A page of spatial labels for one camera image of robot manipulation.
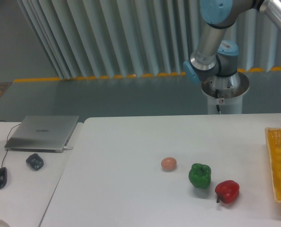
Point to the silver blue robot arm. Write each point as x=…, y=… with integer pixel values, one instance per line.
x=214, y=62

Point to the brown egg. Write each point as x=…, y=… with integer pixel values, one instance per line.
x=168, y=164

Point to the green bell pepper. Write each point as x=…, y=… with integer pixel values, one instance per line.
x=200, y=175

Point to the white folding partition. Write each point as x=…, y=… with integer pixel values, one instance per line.
x=128, y=38

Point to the silver laptop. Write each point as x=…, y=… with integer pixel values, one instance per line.
x=43, y=133

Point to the dark grey small case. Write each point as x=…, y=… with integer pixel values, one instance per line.
x=35, y=162

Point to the red bell pepper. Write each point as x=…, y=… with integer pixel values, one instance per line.
x=227, y=191

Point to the yellow wicker basket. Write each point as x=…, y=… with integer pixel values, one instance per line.
x=273, y=142

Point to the black computer mouse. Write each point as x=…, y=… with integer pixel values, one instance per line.
x=3, y=177

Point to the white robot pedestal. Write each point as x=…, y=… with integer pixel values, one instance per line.
x=230, y=104

